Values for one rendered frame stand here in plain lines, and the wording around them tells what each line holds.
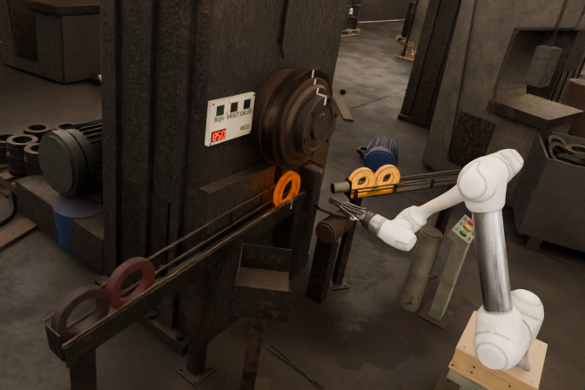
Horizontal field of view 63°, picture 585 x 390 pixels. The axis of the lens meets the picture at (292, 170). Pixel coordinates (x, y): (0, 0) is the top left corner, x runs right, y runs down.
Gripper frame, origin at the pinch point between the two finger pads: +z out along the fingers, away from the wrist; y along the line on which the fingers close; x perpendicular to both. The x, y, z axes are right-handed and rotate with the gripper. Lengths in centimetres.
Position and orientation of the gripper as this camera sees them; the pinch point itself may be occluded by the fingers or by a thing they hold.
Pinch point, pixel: (335, 202)
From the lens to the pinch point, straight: 231.9
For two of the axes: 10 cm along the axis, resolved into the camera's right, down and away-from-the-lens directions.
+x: 2.1, -8.7, -4.5
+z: -7.9, -4.2, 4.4
